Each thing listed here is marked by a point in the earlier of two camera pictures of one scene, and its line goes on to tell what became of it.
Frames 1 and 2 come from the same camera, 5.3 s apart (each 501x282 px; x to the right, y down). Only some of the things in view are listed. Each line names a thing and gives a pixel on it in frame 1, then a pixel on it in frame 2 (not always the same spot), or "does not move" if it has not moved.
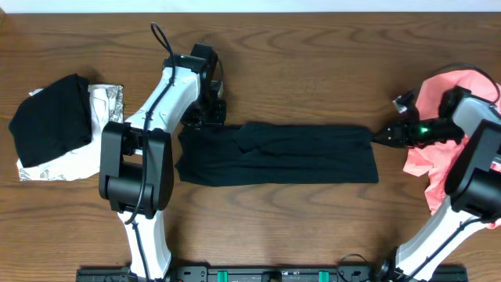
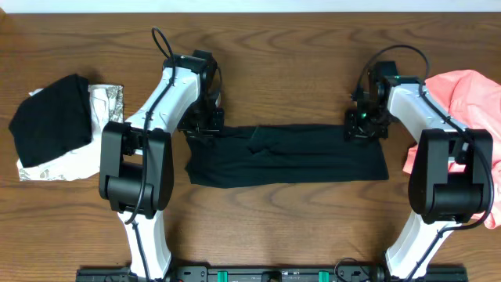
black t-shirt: x=260 y=154 does not move
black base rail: x=441 y=273 does not move
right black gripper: x=398 y=134 -> x=355 y=135
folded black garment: x=51 y=120 does not move
